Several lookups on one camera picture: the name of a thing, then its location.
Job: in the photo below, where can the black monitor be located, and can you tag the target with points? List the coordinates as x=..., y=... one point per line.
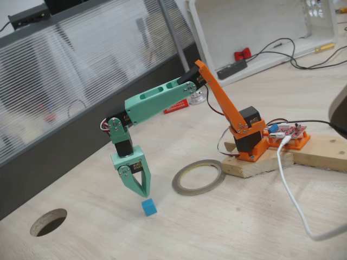
x=59, y=6

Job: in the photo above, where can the small red box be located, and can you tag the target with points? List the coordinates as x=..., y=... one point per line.
x=176, y=107

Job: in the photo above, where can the blue cube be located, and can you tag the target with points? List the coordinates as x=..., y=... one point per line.
x=149, y=208

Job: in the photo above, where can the frosted ribbed partition panel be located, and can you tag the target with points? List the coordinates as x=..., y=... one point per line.
x=81, y=67

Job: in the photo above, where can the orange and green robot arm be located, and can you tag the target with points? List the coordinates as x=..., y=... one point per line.
x=151, y=104

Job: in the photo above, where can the red circuit board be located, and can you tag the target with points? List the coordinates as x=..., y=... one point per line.
x=294, y=131

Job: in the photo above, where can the grey rounded blurry object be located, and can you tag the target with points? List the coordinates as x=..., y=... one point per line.
x=340, y=108

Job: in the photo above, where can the red clamp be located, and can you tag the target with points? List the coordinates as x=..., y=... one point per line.
x=240, y=55

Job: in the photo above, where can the long wooden plank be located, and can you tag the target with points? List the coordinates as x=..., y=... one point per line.
x=320, y=154

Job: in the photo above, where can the black device box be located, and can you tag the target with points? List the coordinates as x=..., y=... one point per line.
x=29, y=16

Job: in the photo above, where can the wooden base block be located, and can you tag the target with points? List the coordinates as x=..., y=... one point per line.
x=254, y=168

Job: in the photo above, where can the blurred red object behind panel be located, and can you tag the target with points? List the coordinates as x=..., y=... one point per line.
x=50, y=117

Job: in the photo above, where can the white plastic crate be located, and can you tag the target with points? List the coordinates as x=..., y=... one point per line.
x=244, y=24

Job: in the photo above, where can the yellow tool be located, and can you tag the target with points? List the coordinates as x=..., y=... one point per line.
x=342, y=10

